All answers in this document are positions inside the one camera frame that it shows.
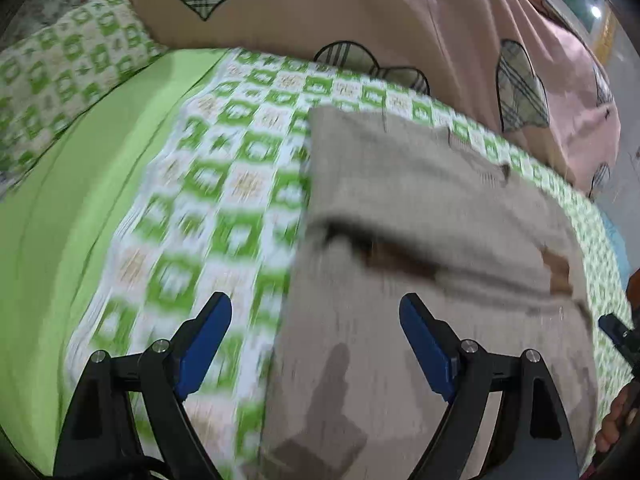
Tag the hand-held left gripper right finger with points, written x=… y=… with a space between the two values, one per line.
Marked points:
x=425 y=345

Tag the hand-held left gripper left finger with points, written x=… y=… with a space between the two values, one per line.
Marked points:
x=207 y=340

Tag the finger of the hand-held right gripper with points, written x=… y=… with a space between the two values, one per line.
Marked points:
x=620 y=332

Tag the beige knit sweater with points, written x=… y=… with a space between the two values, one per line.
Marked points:
x=410 y=195

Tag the person's right hand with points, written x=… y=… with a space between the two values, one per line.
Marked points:
x=617 y=417

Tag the light blue cloth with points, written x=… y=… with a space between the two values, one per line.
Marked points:
x=616 y=240

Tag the green patterned bed sheet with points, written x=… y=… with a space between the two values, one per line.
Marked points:
x=225 y=185

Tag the green patterned pillow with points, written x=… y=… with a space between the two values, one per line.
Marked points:
x=75 y=70

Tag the pink duvet with plaid hearts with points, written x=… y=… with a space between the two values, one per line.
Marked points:
x=380 y=15

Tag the gold framed wall picture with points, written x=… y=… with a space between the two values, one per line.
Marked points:
x=597 y=15

